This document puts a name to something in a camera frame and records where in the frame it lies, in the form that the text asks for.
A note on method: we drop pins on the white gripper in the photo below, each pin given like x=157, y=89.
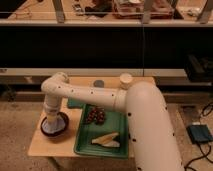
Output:
x=51, y=114

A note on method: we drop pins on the light blue towel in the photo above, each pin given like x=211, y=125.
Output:
x=51, y=128

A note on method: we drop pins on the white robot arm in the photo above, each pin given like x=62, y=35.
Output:
x=153, y=138

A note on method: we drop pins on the purple bowl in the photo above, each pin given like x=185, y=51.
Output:
x=66, y=120

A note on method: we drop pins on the green sponge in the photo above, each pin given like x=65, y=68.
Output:
x=74, y=104

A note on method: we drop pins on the wooden table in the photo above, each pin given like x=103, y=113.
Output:
x=62, y=145

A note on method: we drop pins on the bunch of dark grapes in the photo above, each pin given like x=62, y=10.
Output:
x=96, y=115

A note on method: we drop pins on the green plastic tray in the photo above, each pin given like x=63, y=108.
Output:
x=114, y=126

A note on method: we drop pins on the grey blue cup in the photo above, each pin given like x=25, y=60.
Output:
x=98, y=83

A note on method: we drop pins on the white cup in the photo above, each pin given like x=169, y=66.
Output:
x=125, y=80

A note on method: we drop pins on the black foot pedal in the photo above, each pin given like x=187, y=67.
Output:
x=199, y=134

